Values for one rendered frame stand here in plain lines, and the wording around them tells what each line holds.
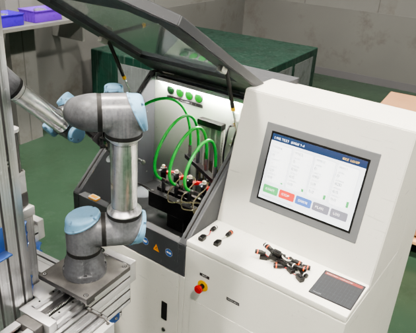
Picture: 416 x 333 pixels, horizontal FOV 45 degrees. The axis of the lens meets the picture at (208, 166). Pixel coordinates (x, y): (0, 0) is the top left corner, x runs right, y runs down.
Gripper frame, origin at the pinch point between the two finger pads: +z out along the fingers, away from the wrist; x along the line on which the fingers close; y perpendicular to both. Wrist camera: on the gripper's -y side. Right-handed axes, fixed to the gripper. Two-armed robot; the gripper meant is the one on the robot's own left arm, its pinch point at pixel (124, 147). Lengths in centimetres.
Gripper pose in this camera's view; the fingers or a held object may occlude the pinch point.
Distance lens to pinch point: 234.8
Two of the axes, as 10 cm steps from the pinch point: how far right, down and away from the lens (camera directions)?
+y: -6.8, 7.3, -0.6
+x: 3.1, 2.2, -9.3
